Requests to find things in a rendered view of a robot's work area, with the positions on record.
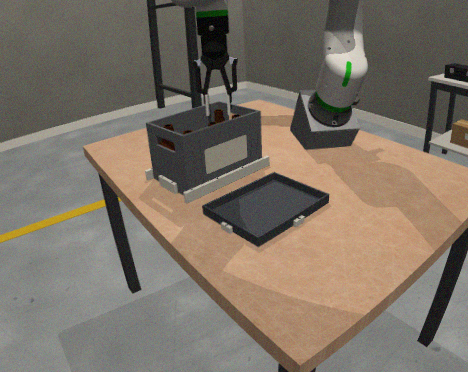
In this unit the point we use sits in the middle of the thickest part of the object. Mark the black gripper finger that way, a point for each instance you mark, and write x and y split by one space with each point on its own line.
197 64
233 62

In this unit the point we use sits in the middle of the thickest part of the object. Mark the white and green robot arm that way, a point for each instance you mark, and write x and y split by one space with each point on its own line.
344 65

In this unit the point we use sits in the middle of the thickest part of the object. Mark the grey divided crate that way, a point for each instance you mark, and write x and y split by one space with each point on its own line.
205 154

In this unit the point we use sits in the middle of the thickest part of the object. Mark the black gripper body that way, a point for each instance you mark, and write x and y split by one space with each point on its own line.
211 48

